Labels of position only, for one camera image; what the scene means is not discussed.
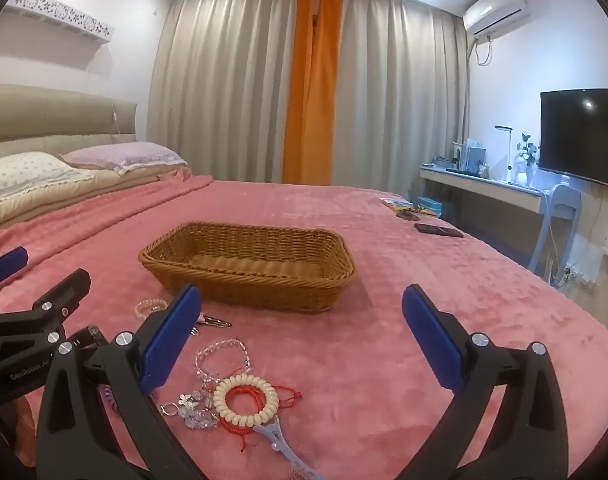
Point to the beige padded headboard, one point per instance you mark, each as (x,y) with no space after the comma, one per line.
(44,115)

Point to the pink fleece blanket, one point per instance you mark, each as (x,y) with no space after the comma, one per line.
(384,260)

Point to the black television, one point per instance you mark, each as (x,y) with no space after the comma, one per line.
(584,130)

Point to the black phone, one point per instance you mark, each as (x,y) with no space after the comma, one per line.
(439,230)

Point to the small dark case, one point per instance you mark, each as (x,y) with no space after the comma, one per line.
(409,215)

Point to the potted plant in white vase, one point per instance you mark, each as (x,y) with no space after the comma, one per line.
(526,160)

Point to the pale blue hair clip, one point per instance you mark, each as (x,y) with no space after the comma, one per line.
(279,440)

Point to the colourful book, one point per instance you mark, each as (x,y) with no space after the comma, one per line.
(396,203)

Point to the white desk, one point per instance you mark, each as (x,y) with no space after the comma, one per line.
(484,187)

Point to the light blue plastic chair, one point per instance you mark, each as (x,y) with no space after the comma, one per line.
(559,200)

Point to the books on desk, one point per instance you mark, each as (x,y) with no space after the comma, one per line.
(471,157)

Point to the beige folded quilt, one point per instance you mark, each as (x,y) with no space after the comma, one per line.
(59,197)

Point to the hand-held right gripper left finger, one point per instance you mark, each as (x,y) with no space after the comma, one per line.
(169,340)

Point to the white wall shelf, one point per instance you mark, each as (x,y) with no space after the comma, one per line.
(59,17)

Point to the white air conditioner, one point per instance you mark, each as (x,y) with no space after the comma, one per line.
(494,10)

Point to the lilac pillow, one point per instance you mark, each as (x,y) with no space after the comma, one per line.
(129,155)

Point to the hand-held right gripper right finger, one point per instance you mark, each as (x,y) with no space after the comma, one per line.
(434,340)

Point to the white desk lamp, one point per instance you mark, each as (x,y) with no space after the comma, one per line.
(510,160)

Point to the white power strip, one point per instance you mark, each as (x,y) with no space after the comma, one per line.
(568,276)

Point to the beige curtain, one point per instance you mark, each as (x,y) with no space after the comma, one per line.
(219,85)
(399,100)

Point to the orange curtain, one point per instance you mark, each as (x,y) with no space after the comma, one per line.
(309,90)

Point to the white floral pillow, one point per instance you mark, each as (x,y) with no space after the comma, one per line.
(24,172)

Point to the brown wicker basket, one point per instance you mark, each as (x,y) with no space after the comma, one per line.
(244,280)

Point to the teal storage box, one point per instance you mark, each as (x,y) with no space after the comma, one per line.
(434,206)

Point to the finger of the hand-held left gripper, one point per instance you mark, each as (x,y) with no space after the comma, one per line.
(6,262)
(59,297)

